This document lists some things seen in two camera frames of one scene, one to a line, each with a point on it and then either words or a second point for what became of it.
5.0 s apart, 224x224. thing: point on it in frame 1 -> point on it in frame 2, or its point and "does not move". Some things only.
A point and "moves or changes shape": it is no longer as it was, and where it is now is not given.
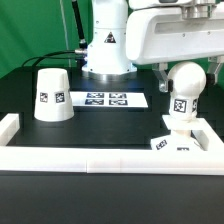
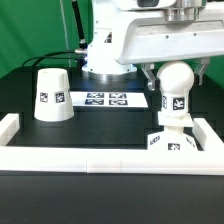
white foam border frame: [113, 160] does not move
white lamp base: [180, 138] moves or changes shape
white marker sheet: [107, 99] does not move
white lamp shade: [53, 101] does not move
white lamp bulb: [188, 81] moves or changes shape
